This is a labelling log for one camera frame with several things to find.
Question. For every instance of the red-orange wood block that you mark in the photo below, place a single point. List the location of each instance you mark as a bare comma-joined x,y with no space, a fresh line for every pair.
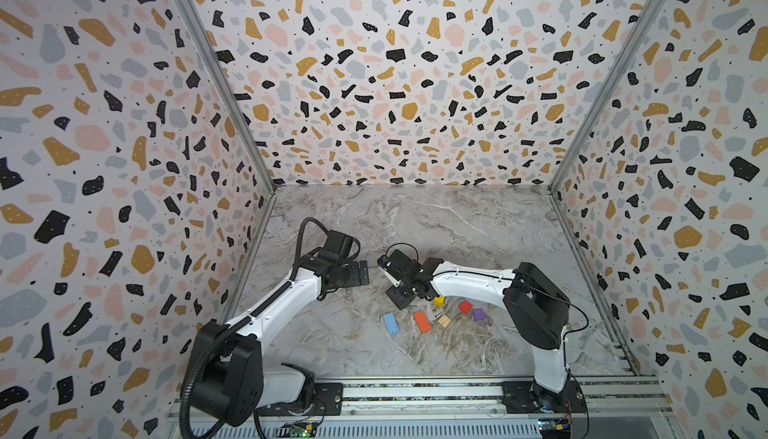
422,321

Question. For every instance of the small natural wood cube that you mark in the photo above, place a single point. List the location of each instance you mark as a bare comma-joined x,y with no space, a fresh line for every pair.
444,321

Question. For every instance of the right electronics board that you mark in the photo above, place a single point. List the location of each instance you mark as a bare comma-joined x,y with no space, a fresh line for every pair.
554,428

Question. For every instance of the blue wood block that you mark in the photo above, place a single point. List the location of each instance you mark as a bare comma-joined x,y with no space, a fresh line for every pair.
391,324

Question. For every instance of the left electronics board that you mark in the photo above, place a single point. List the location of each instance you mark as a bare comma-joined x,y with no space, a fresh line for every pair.
297,430

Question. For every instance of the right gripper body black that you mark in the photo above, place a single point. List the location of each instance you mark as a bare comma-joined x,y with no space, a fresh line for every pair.
399,280

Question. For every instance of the right corner aluminium profile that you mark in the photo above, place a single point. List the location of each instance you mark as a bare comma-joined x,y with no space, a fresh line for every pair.
623,61

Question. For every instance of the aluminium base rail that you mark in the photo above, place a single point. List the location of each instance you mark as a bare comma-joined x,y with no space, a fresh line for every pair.
472,407

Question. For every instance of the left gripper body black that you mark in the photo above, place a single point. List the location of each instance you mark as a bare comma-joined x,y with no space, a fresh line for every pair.
345,274

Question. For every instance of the left corner aluminium profile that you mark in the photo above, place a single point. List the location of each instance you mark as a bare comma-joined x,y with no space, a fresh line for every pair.
188,13

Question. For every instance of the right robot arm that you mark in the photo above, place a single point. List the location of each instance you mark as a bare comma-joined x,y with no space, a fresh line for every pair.
538,309

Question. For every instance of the red wood cube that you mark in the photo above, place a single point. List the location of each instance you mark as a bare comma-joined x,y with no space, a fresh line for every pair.
465,307

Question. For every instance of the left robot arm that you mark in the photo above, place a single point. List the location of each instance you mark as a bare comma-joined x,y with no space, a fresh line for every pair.
226,377

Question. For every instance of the purple wood cube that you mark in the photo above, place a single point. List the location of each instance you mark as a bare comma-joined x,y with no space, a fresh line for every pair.
478,314

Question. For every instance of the corner aluminium profile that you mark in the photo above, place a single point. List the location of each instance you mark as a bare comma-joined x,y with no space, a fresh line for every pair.
623,61
188,13

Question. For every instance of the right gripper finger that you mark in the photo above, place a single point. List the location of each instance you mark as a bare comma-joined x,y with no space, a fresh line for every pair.
400,297
385,265

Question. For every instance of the electronics board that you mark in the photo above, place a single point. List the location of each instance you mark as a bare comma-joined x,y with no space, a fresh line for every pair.
554,428
297,430

